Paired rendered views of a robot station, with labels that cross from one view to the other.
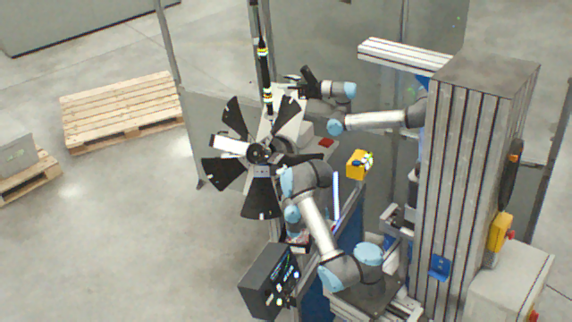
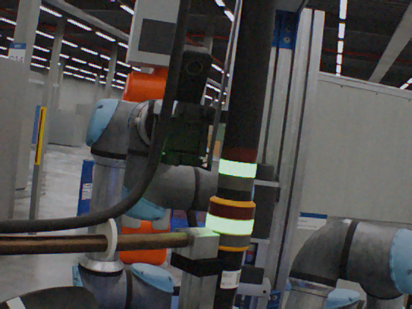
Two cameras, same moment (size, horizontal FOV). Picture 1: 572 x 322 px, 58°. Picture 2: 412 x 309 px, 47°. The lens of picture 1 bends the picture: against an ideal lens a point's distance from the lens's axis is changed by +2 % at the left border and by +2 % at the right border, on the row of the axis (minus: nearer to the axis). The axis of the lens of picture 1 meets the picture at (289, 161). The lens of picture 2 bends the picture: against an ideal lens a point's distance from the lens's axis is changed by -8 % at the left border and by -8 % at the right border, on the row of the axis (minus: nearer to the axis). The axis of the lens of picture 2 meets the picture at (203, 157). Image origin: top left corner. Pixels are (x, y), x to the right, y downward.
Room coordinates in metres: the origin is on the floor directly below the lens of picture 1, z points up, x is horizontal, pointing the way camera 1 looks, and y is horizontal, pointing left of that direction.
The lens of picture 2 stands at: (2.48, 0.41, 1.64)
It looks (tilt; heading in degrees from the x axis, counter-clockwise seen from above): 3 degrees down; 230
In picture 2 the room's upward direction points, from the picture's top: 8 degrees clockwise
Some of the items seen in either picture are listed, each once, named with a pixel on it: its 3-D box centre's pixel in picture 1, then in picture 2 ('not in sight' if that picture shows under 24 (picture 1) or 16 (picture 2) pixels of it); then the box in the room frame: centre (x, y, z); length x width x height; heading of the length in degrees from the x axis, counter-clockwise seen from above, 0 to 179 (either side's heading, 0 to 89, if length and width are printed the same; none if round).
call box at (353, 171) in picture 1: (359, 165); not in sight; (2.21, -0.39, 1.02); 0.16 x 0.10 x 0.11; 148
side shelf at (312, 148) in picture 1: (306, 147); not in sight; (2.68, -0.12, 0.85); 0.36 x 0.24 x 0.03; 58
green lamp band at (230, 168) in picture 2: not in sight; (238, 168); (2.15, 0.07, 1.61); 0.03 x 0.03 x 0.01
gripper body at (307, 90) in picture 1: (310, 88); (177, 132); (2.07, -0.13, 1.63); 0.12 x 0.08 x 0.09; 68
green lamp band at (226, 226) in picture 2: not in sight; (229, 222); (2.15, 0.07, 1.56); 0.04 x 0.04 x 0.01
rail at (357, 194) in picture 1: (332, 237); not in sight; (1.88, -0.18, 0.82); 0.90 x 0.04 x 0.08; 148
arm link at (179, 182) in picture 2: (342, 110); (155, 185); (2.00, -0.27, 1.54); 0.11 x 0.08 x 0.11; 158
